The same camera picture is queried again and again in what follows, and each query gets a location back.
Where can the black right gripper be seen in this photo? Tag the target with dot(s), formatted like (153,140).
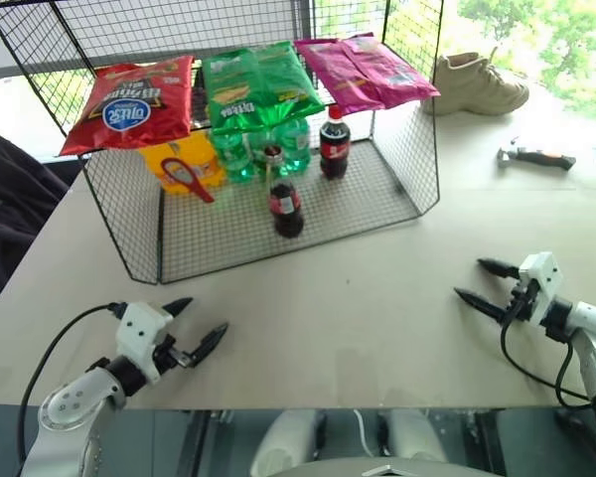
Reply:
(522,305)

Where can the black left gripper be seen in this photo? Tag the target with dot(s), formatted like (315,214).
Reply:
(171,354)

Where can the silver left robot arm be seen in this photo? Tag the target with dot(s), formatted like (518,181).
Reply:
(69,407)

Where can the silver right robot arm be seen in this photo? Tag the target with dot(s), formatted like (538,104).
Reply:
(591,328)

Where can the glass cola bottle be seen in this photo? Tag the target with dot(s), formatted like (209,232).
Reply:
(285,208)

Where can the green plastic soda bottle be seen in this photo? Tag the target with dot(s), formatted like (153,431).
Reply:
(294,144)
(233,156)

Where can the plastic cola bottle red cap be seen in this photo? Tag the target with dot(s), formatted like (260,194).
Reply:
(335,149)

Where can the silver rounded robot leg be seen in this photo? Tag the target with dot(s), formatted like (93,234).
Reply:
(412,437)
(285,439)

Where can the yellow snack bag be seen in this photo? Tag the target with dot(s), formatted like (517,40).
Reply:
(203,156)

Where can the beige shoe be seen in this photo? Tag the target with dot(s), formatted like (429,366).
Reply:
(477,84)

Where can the silver robot torso plate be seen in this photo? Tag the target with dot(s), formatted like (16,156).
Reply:
(392,471)

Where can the dark cloth covered chair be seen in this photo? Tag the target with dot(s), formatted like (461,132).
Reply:
(15,199)

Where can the red chip bag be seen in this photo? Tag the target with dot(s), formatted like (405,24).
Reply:
(129,107)

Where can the magenta chip bag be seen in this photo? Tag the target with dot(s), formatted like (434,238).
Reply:
(367,74)

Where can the green chip bag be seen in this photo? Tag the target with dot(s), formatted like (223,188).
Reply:
(258,84)

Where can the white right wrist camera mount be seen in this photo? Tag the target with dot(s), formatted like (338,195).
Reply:
(541,278)

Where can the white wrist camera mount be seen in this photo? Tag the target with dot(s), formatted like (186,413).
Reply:
(139,330)
(541,278)

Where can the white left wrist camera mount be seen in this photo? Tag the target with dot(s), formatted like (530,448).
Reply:
(139,330)

